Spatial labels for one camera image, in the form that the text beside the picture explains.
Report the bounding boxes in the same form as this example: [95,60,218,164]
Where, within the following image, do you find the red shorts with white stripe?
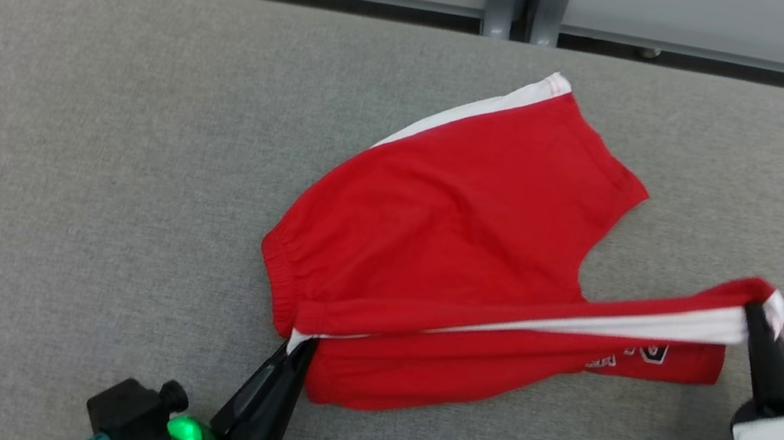
[236,27,784,440]

